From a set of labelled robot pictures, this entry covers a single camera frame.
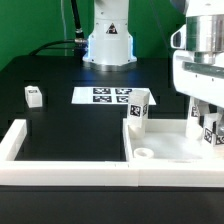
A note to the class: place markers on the white marker base plate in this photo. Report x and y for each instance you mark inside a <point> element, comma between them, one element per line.
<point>103,95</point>

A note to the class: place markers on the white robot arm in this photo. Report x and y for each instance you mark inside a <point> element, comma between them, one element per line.
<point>198,58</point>

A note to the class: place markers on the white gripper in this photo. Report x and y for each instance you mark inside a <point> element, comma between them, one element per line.
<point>202,81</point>

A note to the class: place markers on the white square table top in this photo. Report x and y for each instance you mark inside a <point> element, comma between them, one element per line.
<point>164,140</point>

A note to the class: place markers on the white U-shaped fence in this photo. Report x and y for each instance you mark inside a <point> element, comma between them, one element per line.
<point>104,173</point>

